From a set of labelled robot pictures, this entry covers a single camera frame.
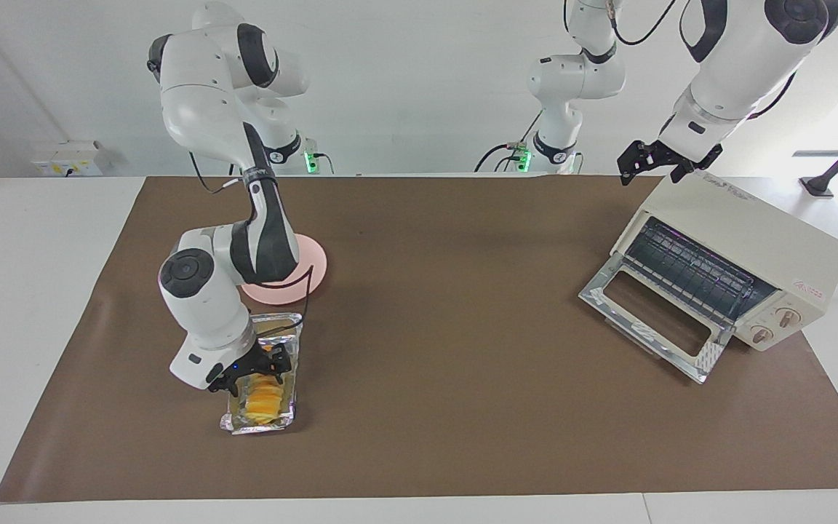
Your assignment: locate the wire oven rack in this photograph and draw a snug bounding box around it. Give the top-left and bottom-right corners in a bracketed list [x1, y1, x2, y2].
[623, 217, 776, 321]

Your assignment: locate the brown table mat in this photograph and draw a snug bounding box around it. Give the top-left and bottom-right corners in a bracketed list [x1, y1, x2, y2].
[0, 175, 838, 504]

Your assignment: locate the golden ridged bread loaf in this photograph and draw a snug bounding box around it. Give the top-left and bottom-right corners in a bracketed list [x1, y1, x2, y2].
[244, 348, 290, 425]

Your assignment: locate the glass oven door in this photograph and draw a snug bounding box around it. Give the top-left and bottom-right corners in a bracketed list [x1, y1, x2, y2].
[579, 262, 736, 385]

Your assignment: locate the black left base cable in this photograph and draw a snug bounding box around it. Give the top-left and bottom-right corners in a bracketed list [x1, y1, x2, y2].
[474, 109, 543, 173]

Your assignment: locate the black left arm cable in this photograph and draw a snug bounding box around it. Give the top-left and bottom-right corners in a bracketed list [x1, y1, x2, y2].
[604, 0, 802, 122]

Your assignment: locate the cream toaster oven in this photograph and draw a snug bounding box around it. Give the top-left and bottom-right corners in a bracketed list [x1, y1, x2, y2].
[610, 171, 838, 352]

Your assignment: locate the pink round plate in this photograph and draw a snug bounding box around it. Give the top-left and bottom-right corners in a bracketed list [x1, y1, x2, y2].
[241, 234, 328, 306]

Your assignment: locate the aluminium foil tray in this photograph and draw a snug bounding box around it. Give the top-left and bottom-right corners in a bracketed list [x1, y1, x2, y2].
[219, 313, 305, 436]

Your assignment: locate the white wall socket box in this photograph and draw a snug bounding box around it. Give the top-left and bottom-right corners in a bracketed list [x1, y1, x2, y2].
[30, 140, 103, 178]

